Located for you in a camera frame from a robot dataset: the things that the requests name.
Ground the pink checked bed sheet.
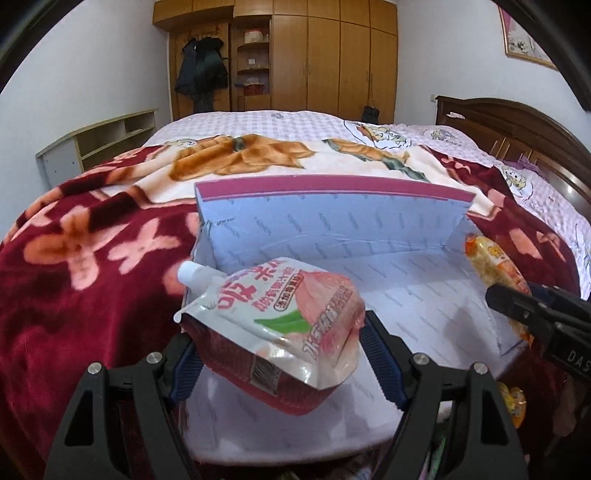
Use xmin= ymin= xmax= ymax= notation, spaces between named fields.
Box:
xmin=145 ymin=110 xmax=590 ymax=298

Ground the pink cardboard box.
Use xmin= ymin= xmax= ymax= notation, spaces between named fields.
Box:
xmin=175 ymin=175 xmax=521 ymax=465

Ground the wooden wardrobe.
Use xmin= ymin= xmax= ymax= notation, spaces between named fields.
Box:
xmin=152 ymin=1 xmax=399 ymax=124

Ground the dark wooden headboard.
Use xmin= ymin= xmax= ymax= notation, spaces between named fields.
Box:
xmin=436 ymin=95 xmax=591 ymax=218

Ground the small orange snack packet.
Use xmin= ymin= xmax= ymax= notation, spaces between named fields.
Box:
xmin=498 ymin=382 xmax=527 ymax=429

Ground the orange noodle snack packet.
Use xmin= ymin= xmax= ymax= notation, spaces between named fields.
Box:
xmin=464 ymin=233 xmax=537 ymax=345

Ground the pink peach jelly pouch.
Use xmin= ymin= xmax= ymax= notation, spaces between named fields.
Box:
xmin=174 ymin=257 xmax=366 ymax=416

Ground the red floral fleece blanket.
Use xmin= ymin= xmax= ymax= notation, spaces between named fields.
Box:
xmin=1 ymin=134 xmax=581 ymax=479

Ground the framed wedding photo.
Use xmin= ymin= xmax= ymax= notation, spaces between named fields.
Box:
xmin=498 ymin=7 xmax=558 ymax=71

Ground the black hanging jacket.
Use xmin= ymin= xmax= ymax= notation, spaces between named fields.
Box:
xmin=174 ymin=36 xmax=228 ymax=113

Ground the white low shelf unit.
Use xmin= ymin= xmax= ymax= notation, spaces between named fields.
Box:
xmin=36 ymin=109 xmax=156 ymax=190

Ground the black bag on floor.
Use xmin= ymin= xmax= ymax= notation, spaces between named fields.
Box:
xmin=362 ymin=105 xmax=380 ymax=124

